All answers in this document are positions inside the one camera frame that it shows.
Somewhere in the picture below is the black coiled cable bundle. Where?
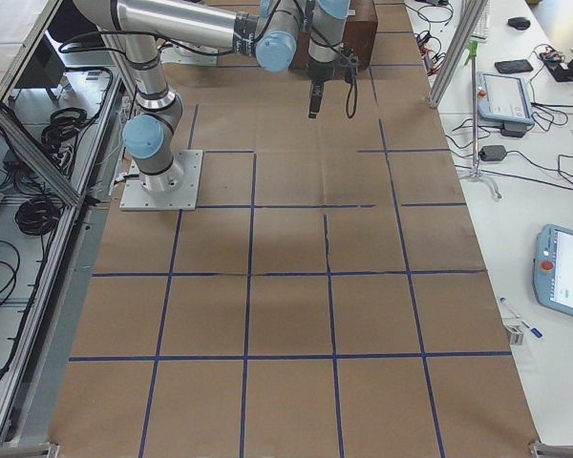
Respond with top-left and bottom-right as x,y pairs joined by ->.
14,195 -> 61,238

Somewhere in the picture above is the aluminium frame post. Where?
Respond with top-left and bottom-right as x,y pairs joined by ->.
428,0 -> 488,109

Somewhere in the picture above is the black computer mouse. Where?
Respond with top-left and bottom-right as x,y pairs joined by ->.
507,16 -> 531,31

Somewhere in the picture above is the blue teach pendant far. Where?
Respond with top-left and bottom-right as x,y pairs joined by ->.
476,72 -> 534,126

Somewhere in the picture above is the blue white pen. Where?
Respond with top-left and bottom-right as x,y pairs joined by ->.
499,297 -> 543,339

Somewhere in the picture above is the black braided cable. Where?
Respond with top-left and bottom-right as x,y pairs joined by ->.
341,42 -> 360,119

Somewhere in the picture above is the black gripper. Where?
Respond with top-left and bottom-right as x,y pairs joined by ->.
308,52 -> 358,118

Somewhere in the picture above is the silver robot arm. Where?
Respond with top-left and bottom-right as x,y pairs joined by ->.
74,1 -> 357,197

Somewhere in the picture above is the metal stand with green clip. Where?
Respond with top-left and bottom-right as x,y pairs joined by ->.
459,40 -> 502,201

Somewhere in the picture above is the dark wooden drawer box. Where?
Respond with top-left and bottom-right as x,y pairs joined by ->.
289,0 -> 378,71

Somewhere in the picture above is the black phone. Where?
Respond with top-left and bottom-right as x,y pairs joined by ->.
494,59 -> 533,74

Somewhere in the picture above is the black power adapter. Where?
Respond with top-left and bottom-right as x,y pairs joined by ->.
478,145 -> 507,162

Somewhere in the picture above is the blue teach pendant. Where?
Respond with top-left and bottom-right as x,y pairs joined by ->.
476,72 -> 534,126
533,224 -> 573,317

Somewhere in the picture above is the blue teach pendant near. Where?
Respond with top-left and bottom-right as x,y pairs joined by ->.
533,224 -> 573,317

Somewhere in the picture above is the brown paper table mat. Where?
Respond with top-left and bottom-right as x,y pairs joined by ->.
49,1 -> 537,457

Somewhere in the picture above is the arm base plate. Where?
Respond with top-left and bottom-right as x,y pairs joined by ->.
119,150 -> 203,211

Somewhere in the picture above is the small metal binder clip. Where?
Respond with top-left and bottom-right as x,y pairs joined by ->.
504,324 -> 524,345

